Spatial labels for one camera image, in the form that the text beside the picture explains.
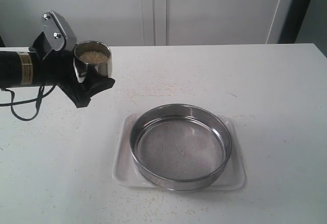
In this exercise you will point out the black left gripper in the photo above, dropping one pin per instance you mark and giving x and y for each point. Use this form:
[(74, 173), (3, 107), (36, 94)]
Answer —
[(55, 67)]

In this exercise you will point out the stainless steel cup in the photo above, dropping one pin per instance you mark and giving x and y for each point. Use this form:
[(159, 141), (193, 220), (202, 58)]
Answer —
[(82, 68)]

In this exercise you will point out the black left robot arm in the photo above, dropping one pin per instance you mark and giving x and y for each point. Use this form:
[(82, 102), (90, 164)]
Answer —
[(17, 69)]

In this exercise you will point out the yellow and white grain mixture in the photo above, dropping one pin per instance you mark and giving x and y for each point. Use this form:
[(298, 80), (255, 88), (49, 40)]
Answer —
[(93, 57)]

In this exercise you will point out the round steel mesh sieve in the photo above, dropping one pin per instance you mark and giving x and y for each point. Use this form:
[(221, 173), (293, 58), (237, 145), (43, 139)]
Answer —
[(180, 147)]

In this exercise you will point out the white cabinet doors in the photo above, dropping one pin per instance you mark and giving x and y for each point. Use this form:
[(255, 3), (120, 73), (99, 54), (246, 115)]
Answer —
[(150, 22)]

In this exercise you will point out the clear plastic tray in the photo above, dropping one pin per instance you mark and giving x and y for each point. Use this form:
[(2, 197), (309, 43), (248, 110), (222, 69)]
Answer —
[(125, 172)]

